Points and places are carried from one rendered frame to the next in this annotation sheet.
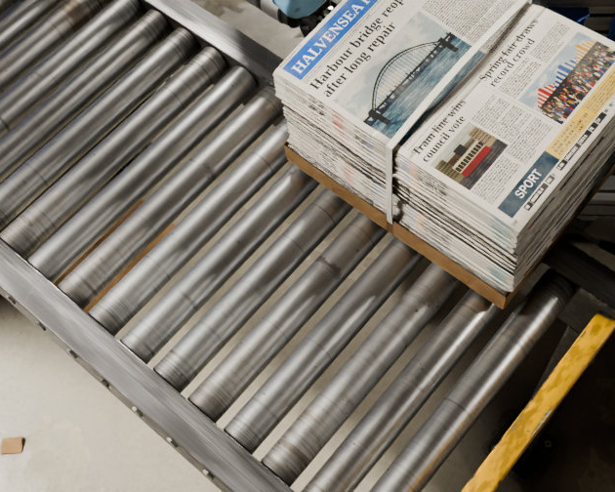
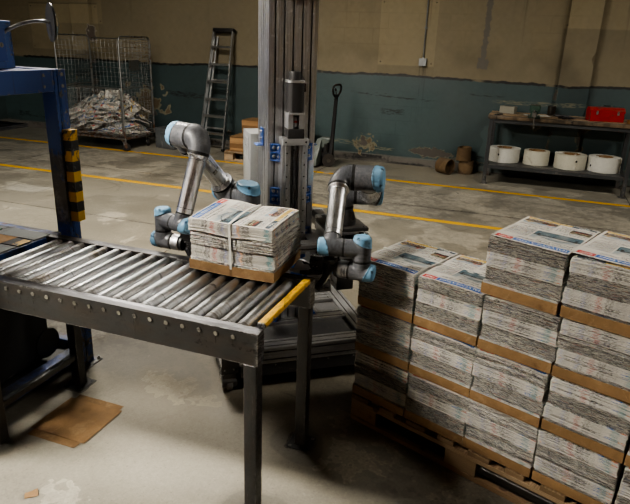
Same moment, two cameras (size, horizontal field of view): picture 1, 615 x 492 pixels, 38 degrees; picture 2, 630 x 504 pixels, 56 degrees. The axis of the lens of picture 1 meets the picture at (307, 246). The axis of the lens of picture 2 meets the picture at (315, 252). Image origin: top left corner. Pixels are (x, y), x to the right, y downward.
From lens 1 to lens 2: 1.66 m
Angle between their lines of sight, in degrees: 47
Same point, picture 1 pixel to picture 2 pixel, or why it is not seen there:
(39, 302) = (103, 300)
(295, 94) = (196, 223)
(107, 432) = (88, 478)
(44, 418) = (49, 480)
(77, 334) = (121, 303)
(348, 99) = (213, 219)
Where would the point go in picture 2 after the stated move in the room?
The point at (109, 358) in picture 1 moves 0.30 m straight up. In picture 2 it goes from (136, 306) to (130, 225)
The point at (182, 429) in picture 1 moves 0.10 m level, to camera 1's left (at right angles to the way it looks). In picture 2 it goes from (170, 314) to (140, 319)
